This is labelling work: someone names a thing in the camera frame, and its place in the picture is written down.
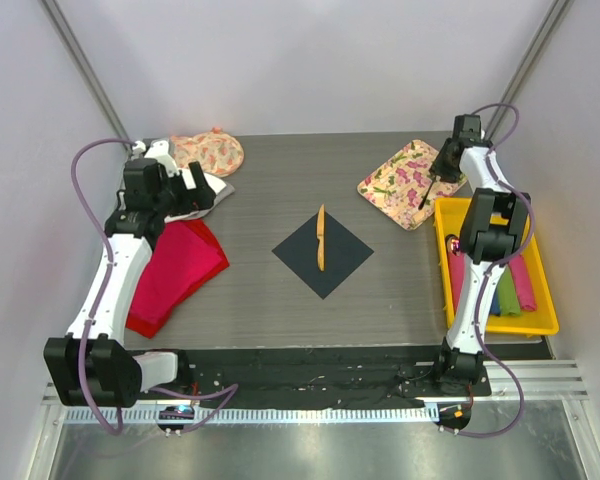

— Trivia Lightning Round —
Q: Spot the red cloth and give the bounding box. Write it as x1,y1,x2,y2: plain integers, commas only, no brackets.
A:
124,219,230,340

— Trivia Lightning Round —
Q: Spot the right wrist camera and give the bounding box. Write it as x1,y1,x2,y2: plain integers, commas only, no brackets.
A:
452,114,484,142

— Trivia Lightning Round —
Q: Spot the floral fabric pouch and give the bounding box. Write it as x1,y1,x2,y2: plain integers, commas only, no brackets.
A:
170,127,245,177

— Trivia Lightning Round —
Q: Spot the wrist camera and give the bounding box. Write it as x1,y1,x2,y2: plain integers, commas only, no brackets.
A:
452,114,484,142
123,139,177,203

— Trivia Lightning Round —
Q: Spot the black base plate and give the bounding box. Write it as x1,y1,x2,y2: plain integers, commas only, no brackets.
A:
156,346,491,410

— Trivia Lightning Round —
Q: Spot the iridescent metal spoon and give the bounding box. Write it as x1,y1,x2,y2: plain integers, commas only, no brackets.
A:
445,235,461,256

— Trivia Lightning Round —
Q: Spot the aluminium front rail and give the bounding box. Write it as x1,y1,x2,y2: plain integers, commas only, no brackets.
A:
42,360,591,426

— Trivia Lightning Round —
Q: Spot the grey cloth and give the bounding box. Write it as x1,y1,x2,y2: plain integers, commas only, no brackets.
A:
198,183,235,218

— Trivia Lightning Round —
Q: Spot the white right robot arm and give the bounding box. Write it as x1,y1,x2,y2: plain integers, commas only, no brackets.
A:
431,140,535,395

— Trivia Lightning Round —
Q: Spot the dark blue paper napkin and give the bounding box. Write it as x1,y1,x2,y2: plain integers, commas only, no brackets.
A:
272,213,374,299

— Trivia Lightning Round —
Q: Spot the yellow plastic bin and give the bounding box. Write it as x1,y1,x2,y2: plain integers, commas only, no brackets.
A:
434,198,559,336

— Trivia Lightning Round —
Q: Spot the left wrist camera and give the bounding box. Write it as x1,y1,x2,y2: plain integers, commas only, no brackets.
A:
123,139,177,203

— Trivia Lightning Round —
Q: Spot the blue rolled napkin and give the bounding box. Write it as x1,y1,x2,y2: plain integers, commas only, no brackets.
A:
490,292,501,316

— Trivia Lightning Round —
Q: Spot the white cloth bag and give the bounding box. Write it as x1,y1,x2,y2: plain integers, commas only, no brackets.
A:
181,169,227,193

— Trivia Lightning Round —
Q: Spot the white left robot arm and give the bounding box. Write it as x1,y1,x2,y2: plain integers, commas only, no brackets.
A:
43,158,216,408

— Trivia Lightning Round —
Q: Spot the magenta cloth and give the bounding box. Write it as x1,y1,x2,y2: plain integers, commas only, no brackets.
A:
128,222,230,325

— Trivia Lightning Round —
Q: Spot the floral pattern tray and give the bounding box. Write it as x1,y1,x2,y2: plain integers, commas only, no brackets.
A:
356,140,467,231

